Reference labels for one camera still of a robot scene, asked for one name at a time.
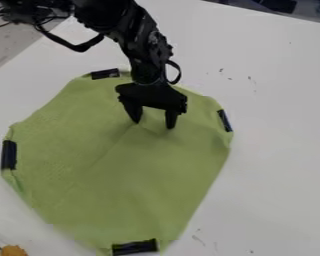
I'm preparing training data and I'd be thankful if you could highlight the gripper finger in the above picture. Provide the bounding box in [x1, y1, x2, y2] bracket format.
[121, 100, 146, 125]
[164, 109, 182, 130]

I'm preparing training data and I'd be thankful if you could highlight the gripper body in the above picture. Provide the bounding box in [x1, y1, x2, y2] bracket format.
[114, 80, 190, 115]

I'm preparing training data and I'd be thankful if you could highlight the green cloth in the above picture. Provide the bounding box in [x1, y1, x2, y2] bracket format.
[0, 68, 235, 256]

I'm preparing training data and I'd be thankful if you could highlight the yellow toy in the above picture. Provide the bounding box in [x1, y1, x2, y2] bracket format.
[0, 245, 30, 256]

